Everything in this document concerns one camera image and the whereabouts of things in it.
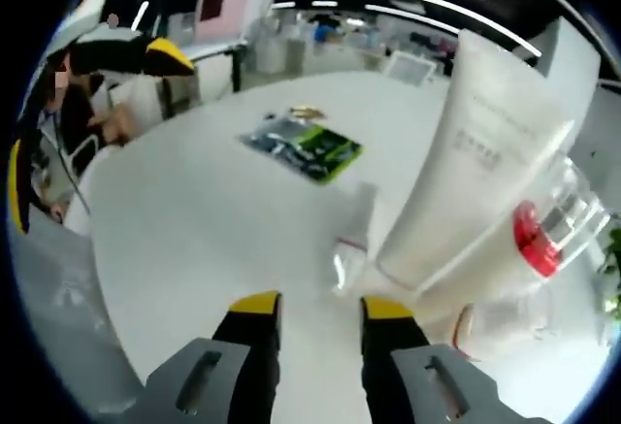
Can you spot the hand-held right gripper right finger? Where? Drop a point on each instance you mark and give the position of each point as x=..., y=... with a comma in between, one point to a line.
x=388, y=346

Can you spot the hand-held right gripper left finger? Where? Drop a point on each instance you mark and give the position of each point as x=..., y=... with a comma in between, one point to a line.
x=257, y=346

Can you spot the large white skincare bottle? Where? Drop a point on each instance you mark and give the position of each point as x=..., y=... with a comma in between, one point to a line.
x=533, y=242

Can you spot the gold skincare sachet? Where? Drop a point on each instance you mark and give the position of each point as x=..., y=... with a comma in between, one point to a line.
x=306, y=112

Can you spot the dark green skincare sachet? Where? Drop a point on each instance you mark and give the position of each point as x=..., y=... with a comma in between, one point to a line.
x=310, y=147

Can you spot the white skincare tube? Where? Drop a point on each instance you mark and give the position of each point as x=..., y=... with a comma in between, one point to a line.
x=485, y=152

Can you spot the person's body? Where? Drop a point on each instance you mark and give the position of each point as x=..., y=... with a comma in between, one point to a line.
x=80, y=113

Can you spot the white side table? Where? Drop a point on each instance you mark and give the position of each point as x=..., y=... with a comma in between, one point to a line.
x=213, y=48

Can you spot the pink board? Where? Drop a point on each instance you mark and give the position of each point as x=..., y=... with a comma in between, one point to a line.
x=228, y=11

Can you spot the green potted plant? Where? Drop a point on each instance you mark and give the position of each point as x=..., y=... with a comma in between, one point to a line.
x=612, y=269

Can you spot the white square pillar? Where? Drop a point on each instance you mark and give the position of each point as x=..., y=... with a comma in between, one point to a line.
x=582, y=45

